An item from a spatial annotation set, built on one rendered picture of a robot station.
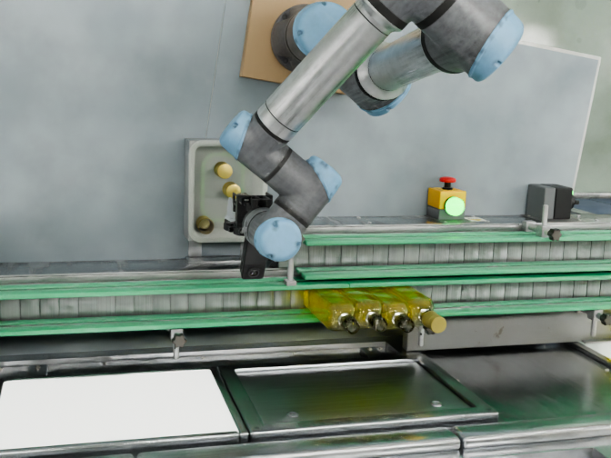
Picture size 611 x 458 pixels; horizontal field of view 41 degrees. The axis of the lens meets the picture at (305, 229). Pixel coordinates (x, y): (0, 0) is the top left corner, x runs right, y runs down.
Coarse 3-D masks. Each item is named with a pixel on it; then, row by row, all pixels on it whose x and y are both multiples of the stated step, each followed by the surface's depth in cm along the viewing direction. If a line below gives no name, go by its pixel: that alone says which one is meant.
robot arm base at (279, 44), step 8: (288, 8) 179; (296, 8) 177; (280, 16) 178; (288, 16) 179; (280, 24) 177; (288, 24) 172; (272, 32) 180; (280, 32) 176; (272, 40) 179; (280, 40) 176; (272, 48) 181; (280, 48) 177; (288, 48) 174; (280, 56) 180; (288, 56) 178; (288, 64) 180; (296, 64) 177
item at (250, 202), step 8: (240, 200) 160; (248, 200) 159; (256, 200) 153; (264, 200) 153; (272, 200) 160; (240, 208) 158; (248, 208) 156; (256, 208) 153; (240, 216) 158; (240, 224) 159; (240, 232) 159
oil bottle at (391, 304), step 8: (368, 288) 180; (376, 288) 181; (384, 288) 181; (376, 296) 174; (384, 296) 174; (392, 296) 174; (384, 304) 169; (392, 304) 168; (400, 304) 169; (384, 312) 168; (392, 312) 167; (400, 312) 167; (392, 328) 168
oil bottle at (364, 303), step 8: (336, 288) 179; (344, 288) 178; (352, 288) 178; (360, 288) 178; (352, 296) 171; (360, 296) 172; (368, 296) 172; (360, 304) 166; (368, 304) 166; (376, 304) 167; (360, 312) 166; (368, 312) 165; (376, 312) 166; (360, 320) 166; (360, 328) 167; (368, 328) 167
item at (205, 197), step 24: (192, 144) 176; (216, 144) 176; (192, 168) 176; (240, 168) 186; (192, 192) 177; (216, 192) 186; (264, 192) 181; (192, 216) 178; (216, 216) 186; (216, 240) 180; (240, 240) 182
